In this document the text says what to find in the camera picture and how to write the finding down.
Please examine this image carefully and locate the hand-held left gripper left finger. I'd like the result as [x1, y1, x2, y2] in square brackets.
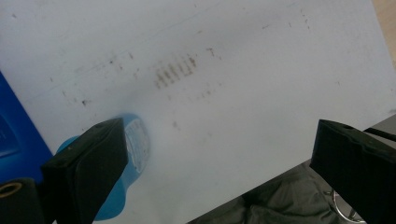
[40, 117, 129, 224]

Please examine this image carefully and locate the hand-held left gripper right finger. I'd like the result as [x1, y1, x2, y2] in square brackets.
[309, 119, 396, 224]

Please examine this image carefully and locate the dark blue plastic container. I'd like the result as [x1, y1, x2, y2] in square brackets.
[0, 72, 53, 185]

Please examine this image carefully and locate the black cable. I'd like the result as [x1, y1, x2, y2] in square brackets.
[363, 126, 396, 143]

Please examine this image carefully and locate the metal ring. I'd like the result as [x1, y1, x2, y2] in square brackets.
[332, 189, 367, 224]

